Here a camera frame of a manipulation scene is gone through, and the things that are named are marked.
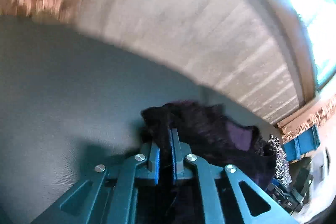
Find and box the blue plastic crate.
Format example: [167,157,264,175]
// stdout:
[282,123,322,163]

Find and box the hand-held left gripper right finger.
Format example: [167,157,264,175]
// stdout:
[169,128,300,224]

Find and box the dark purple velvet garment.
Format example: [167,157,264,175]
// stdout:
[140,100,279,224]

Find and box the spotted print cloth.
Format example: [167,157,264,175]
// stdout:
[268,133,293,188]

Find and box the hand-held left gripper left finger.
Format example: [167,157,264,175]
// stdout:
[30,141,160,224]

